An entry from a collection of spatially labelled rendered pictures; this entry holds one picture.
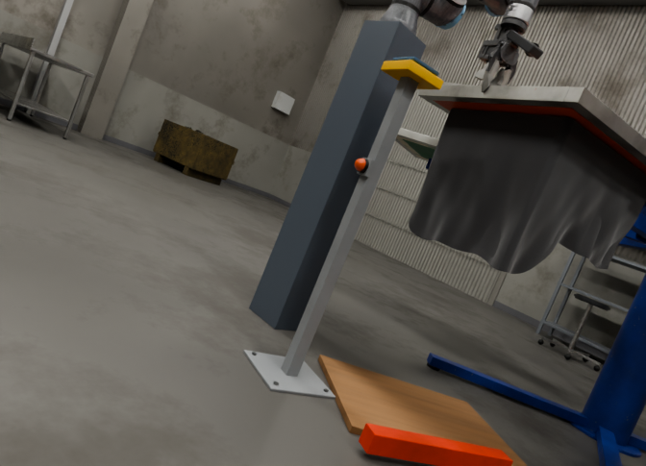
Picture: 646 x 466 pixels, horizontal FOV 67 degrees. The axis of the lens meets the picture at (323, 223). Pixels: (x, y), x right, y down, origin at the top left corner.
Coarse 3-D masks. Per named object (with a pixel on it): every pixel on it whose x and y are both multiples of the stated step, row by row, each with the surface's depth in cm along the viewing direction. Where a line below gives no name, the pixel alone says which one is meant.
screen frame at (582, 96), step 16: (432, 96) 157; (448, 96) 150; (464, 96) 144; (480, 96) 139; (496, 96) 134; (512, 96) 129; (528, 96) 125; (544, 96) 121; (560, 96) 117; (576, 96) 113; (592, 96) 115; (448, 112) 169; (592, 112) 116; (608, 112) 119; (608, 128) 121; (624, 128) 123; (624, 144) 128; (640, 144) 128; (640, 160) 136
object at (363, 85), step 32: (384, 32) 178; (352, 64) 185; (352, 96) 181; (384, 96) 180; (352, 128) 178; (320, 160) 185; (352, 160) 180; (320, 192) 181; (352, 192) 185; (288, 224) 189; (320, 224) 180; (288, 256) 185; (320, 256) 185; (288, 288) 181; (288, 320) 185
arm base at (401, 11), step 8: (400, 0) 180; (392, 8) 181; (400, 8) 180; (408, 8) 180; (416, 8) 181; (384, 16) 182; (392, 16) 179; (400, 16) 180; (408, 16) 179; (416, 16) 183; (408, 24) 179; (416, 24) 183
